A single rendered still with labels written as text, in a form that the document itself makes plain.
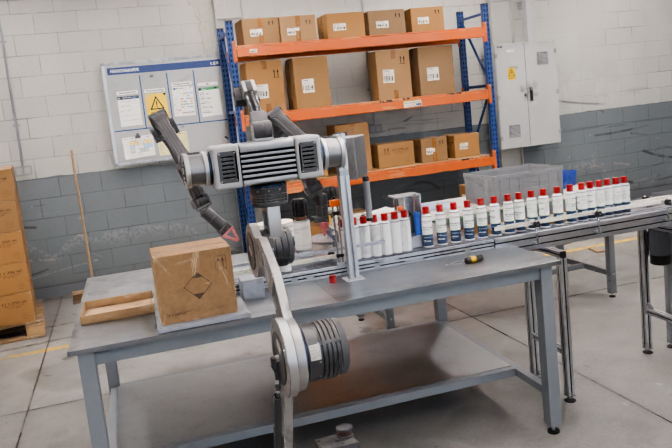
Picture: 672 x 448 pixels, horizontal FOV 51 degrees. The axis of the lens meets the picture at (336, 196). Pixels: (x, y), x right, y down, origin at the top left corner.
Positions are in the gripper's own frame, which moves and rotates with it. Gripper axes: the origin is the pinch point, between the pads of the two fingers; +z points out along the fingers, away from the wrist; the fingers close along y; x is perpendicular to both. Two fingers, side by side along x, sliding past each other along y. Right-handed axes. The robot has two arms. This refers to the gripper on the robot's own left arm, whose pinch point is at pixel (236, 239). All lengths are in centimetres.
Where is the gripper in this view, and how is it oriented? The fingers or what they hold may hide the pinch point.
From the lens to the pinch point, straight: 322.5
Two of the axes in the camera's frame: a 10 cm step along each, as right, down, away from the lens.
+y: -2.9, -0.9, 9.5
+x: -6.6, 7.4, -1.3
